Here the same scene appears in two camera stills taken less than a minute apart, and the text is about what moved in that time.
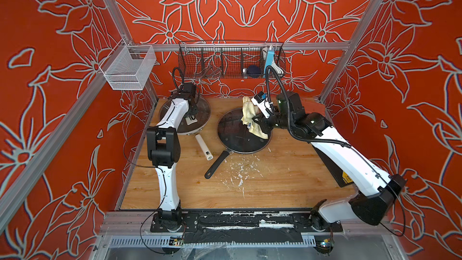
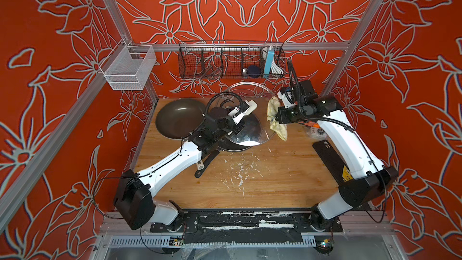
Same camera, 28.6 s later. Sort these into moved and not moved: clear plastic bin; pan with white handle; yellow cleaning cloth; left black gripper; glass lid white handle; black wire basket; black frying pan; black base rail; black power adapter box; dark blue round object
Moved: left black gripper; yellow cleaning cloth; glass lid white handle; black frying pan
Not moved: black power adapter box; clear plastic bin; dark blue round object; black base rail; black wire basket; pan with white handle
